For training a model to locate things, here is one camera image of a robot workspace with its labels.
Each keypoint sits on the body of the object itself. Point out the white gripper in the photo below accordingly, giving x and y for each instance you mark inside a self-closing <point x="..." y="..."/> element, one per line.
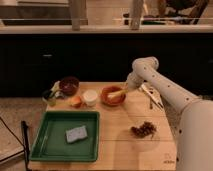
<point x="132" y="82"/>

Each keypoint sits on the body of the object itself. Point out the yellow banana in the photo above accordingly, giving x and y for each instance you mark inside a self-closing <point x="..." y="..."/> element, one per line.
<point x="117" y="93"/>

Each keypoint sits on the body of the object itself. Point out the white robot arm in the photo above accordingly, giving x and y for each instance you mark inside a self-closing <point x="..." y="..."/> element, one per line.
<point x="195" y="139"/>

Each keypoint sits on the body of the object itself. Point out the orange red bowl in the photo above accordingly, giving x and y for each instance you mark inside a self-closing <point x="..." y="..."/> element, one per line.
<point x="112" y="100"/>

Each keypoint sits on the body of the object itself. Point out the dark red bowl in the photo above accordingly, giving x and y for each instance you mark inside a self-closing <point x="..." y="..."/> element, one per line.
<point x="69" y="85"/>

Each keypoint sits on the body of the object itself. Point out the white cup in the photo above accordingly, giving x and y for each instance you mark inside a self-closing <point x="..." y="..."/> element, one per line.
<point x="90" y="97"/>

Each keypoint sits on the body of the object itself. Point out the brown grape bunch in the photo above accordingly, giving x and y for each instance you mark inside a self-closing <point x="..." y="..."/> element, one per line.
<point x="146" y="129"/>

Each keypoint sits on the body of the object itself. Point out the orange fruit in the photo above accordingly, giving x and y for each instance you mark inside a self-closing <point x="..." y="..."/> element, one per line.
<point x="76" y="101"/>

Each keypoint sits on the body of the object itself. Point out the blue sponge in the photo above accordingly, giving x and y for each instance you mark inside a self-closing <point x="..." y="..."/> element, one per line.
<point x="76" y="134"/>

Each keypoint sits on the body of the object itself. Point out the green plastic tray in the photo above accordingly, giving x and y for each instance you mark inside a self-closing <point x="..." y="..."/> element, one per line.
<point x="50" y="144"/>

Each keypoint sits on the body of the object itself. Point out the black stand pole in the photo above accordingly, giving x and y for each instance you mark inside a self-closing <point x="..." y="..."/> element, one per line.
<point x="24" y="129"/>

